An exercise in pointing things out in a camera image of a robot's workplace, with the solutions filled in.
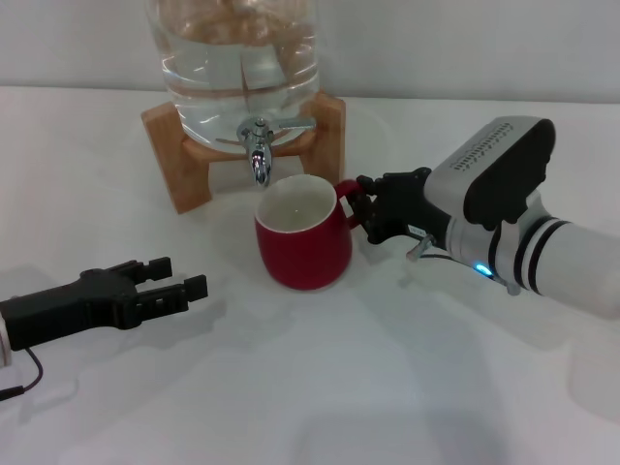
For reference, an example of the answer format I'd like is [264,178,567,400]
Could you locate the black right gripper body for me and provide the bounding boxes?
[367,167,454,244]

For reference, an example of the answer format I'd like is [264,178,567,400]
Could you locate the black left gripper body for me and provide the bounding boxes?
[0,264,141,353]

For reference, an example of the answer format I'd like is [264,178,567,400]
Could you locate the red cup with white inside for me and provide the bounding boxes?
[254,175,362,293]

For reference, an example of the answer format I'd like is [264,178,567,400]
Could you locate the chrome faucet tap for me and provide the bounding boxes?
[236,117,317,187]

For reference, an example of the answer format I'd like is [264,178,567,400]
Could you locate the wooden dispenser stand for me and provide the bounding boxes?
[139,92,348,215]

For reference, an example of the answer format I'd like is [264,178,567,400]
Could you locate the clear glass water dispenser jar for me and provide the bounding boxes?
[143,0,321,146]

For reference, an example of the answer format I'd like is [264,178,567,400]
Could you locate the black cable with metal plug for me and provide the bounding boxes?
[406,232,522,296]
[0,346,46,401]

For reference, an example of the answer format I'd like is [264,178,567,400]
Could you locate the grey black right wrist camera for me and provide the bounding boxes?
[430,115,557,230]

